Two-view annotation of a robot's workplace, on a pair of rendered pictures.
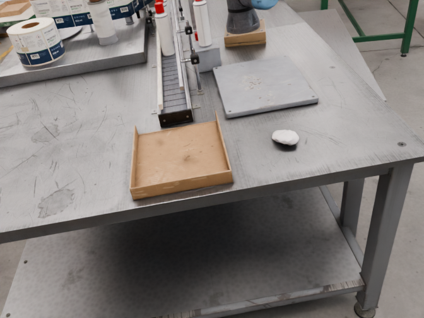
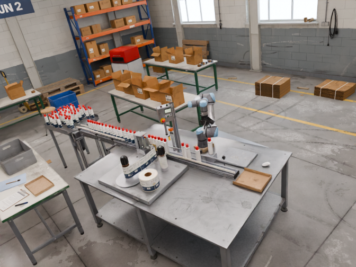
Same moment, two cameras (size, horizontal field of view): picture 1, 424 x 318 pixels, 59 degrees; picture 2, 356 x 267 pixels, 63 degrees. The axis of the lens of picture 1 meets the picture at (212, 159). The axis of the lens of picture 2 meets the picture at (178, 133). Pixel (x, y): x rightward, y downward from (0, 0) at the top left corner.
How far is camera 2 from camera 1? 2.56 m
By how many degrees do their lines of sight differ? 40
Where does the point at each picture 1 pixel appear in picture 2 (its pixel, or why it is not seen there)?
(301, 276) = (271, 206)
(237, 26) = (205, 144)
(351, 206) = not seen: hidden behind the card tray
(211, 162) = (261, 177)
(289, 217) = not seen: hidden behind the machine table
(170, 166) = (255, 183)
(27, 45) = (155, 181)
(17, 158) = (213, 207)
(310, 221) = not seen: hidden behind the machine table
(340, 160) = (281, 162)
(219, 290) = (260, 224)
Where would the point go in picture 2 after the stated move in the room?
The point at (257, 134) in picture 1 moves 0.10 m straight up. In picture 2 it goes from (258, 167) to (258, 159)
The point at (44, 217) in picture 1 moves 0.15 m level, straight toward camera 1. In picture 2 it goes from (250, 207) to (268, 207)
